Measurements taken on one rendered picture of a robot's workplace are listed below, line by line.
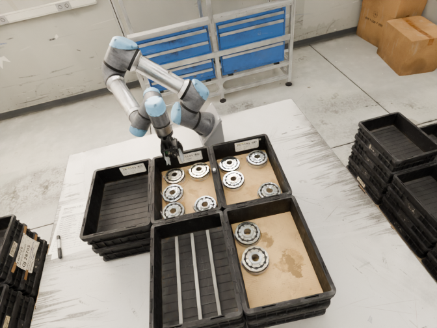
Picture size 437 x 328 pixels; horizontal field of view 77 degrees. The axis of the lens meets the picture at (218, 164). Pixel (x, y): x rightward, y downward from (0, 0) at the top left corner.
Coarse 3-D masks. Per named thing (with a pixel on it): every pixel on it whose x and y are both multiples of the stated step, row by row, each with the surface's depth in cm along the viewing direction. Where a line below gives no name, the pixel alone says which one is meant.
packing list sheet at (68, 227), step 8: (64, 208) 155; (72, 208) 154; (80, 208) 153; (64, 216) 151; (72, 216) 150; (80, 216) 149; (64, 224) 147; (72, 224) 146; (80, 224) 146; (56, 232) 144; (64, 232) 143; (72, 232) 143; (56, 240) 141; (64, 240) 140; (72, 240) 139; (80, 240) 139; (56, 248) 138; (64, 248) 137; (72, 248) 136; (80, 248) 136; (88, 248) 135; (56, 256) 134
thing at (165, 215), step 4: (168, 204) 126; (172, 204) 126; (176, 204) 126; (180, 204) 125; (164, 208) 125; (168, 208) 125; (180, 208) 124; (164, 212) 124; (180, 212) 123; (164, 216) 122; (168, 216) 122; (172, 216) 122
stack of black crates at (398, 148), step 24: (384, 120) 189; (408, 120) 180; (360, 144) 191; (384, 144) 182; (408, 144) 179; (432, 144) 166; (360, 168) 198; (384, 168) 171; (408, 168) 167; (384, 192) 182
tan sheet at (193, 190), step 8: (184, 168) 145; (184, 184) 138; (192, 184) 137; (200, 184) 136; (208, 184) 135; (192, 192) 133; (200, 192) 133; (208, 192) 132; (184, 200) 131; (192, 200) 130; (216, 200) 128; (192, 208) 127
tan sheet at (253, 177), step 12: (240, 156) 146; (240, 168) 140; (252, 168) 139; (264, 168) 138; (252, 180) 133; (264, 180) 132; (276, 180) 131; (228, 192) 130; (240, 192) 129; (252, 192) 128; (228, 204) 126
